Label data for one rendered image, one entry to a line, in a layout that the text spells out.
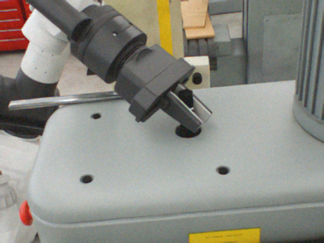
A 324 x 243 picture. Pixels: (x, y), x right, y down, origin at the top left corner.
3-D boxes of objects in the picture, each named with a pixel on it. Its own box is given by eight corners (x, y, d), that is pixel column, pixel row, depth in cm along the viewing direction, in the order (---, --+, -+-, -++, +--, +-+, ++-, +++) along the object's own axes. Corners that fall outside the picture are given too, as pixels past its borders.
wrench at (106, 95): (7, 114, 71) (6, 109, 71) (12, 101, 75) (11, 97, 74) (161, 98, 71) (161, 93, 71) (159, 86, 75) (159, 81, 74)
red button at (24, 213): (21, 231, 71) (14, 213, 69) (26, 213, 74) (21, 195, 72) (42, 230, 71) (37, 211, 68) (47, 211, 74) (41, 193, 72)
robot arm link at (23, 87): (7, 51, 101) (-8, 97, 109) (9, 75, 95) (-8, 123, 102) (57, 63, 107) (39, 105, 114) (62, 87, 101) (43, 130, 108)
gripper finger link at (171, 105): (195, 133, 62) (161, 104, 63) (205, 119, 59) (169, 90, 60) (189, 139, 61) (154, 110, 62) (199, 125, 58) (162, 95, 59)
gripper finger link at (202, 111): (212, 112, 61) (176, 83, 62) (202, 126, 63) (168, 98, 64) (218, 106, 62) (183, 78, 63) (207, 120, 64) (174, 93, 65)
